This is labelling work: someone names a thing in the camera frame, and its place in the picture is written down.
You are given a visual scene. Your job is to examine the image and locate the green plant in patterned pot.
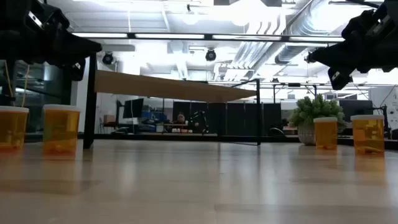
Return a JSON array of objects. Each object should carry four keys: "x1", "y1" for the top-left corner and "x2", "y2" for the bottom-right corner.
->
[{"x1": 288, "y1": 94, "x2": 348, "y2": 146}]

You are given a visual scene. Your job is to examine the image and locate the black metal shelf leg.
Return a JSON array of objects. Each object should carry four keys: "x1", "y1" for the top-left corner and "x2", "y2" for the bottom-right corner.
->
[{"x1": 82, "y1": 55, "x2": 98, "y2": 150}]

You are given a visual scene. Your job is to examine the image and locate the black computer monitor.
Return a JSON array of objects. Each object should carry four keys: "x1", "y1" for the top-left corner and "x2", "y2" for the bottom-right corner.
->
[
  {"x1": 338, "y1": 99, "x2": 374, "y2": 123},
  {"x1": 123, "y1": 98, "x2": 145, "y2": 119}
]

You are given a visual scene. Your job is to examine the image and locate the wooden shelf board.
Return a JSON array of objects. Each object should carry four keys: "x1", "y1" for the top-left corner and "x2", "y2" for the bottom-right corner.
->
[{"x1": 95, "y1": 69, "x2": 257, "y2": 103}]

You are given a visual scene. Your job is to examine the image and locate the orange medicine bottle white cap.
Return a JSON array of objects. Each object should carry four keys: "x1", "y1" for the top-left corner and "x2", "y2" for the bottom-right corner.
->
[
  {"x1": 350, "y1": 114, "x2": 386, "y2": 157},
  {"x1": 0, "y1": 106, "x2": 30, "y2": 151},
  {"x1": 42, "y1": 104, "x2": 81, "y2": 157},
  {"x1": 313, "y1": 116, "x2": 339, "y2": 151}
]

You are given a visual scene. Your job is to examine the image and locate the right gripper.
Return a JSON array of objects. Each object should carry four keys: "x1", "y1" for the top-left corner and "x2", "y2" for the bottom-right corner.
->
[{"x1": 310, "y1": 9, "x2": 389, "y2": 91}]

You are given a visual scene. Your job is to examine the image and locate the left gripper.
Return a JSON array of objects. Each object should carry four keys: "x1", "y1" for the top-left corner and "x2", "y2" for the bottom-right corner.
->
[{"x1": 29, "y1": 1, "x2": 103, "y2": 82}]

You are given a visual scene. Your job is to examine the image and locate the black room divider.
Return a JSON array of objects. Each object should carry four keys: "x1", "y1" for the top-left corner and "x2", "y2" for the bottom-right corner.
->
[{"x1": 172, "y1": 101, "x2": 282, "y2": 136}]

